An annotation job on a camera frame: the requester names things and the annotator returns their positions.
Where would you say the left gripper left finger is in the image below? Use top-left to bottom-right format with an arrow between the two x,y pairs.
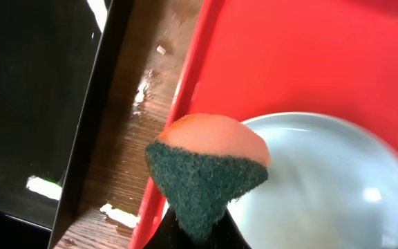
143,207 -> 189,249

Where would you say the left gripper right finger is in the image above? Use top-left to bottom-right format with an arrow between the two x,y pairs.
212,210 -> 251,249

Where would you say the green and orange sponge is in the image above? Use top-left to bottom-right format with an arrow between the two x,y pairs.
145,113 -> 272,245

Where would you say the light blue plate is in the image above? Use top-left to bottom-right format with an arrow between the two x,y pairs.
226,113 -> 398,249

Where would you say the red plastic tray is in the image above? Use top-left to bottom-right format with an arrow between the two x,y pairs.
128,0 -> 398,249

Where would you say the black rectangular tray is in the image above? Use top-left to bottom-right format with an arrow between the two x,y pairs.
0,0 -> 133,248

